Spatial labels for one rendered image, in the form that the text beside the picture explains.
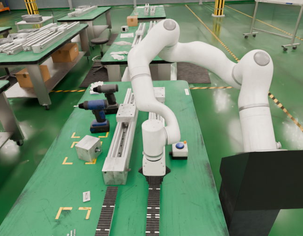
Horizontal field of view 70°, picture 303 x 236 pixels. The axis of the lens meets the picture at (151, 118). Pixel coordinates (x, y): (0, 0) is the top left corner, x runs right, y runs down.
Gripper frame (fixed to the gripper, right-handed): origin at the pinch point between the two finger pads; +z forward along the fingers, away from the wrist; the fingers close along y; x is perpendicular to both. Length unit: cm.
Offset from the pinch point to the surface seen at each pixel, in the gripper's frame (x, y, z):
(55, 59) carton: 351, -210, 52
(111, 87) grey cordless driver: 64, -31, -18
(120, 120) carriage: 40.2, -21.7, -6.8
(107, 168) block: 0.7, -21.6, -6.3
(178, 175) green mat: 5.4, 11.5, 3.2
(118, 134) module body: 27.6, -21.5, -5.3
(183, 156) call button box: 16.2, 15.0, 0.5
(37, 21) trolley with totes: 433, -269, -7
